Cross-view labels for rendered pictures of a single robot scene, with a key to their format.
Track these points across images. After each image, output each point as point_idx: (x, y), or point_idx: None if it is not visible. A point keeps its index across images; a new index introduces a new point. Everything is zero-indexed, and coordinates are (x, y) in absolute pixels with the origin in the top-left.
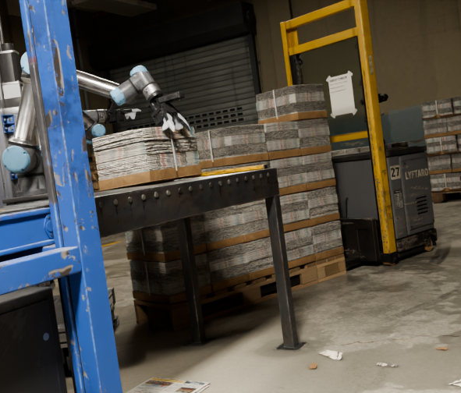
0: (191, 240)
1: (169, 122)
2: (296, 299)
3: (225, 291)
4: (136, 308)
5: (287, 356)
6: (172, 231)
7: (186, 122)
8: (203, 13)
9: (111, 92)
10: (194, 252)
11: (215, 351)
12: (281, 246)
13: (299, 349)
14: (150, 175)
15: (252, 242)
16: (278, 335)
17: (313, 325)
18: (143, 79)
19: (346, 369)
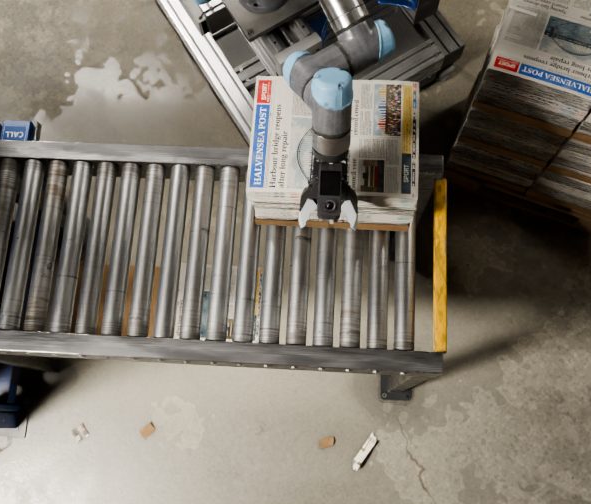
0: (420, 210)
1: (299, 215)
2: None
3: (548, 203)
4: (471, 90)
5: (357, 395)
6: (490, 128)
7: (353, 221)
8: None
9: (285, 63)
10: (519, 158)
11: (365, 290)
12: (404, 382)
13: (383, 400)
14: (255, 221)
15: None
16: None
17: (488, 379)
18: (314, 115)
19: (324, 485)
